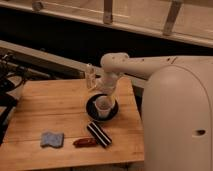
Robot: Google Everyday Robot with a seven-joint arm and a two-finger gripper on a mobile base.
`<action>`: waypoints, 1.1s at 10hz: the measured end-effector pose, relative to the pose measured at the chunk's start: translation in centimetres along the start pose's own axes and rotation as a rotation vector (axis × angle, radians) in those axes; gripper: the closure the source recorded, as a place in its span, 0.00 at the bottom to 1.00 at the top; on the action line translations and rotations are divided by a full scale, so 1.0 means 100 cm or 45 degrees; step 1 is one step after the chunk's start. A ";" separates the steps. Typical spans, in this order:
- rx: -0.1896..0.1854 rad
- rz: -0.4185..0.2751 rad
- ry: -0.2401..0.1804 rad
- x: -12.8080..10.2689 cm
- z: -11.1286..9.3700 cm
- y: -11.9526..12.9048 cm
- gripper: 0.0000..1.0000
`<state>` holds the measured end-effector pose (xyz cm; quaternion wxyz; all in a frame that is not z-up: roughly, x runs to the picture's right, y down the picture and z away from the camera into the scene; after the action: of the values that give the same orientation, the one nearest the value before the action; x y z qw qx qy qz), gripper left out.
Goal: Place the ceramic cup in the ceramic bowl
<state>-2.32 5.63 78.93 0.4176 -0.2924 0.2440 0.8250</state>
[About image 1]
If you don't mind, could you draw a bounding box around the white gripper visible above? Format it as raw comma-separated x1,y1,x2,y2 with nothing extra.
97,72,119,95

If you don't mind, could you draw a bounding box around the white ceramic cup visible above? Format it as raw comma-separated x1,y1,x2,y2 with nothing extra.
94,96,112,118

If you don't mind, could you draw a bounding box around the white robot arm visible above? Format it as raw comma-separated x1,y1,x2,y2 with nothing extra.
98,53,213,171

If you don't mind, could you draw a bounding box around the dark ceramic bowl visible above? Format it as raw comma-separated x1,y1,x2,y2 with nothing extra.
86,94,119,121

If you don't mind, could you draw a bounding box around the clear plastic bottle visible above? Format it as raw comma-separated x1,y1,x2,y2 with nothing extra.
85,63,96,89

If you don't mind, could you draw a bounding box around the black white striped box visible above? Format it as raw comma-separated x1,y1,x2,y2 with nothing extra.
87,122,112,148

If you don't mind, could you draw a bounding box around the red brown snack bar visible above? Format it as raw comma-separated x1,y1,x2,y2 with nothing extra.
73,138,97,148

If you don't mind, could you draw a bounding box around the wooden table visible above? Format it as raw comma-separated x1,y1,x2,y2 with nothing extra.
0,78,144,171

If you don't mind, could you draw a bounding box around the blue sponge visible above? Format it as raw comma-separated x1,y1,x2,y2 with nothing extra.
40,132,64,148

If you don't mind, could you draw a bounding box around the black cables and equipment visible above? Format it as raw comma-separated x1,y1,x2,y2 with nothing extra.
0,53,29,146

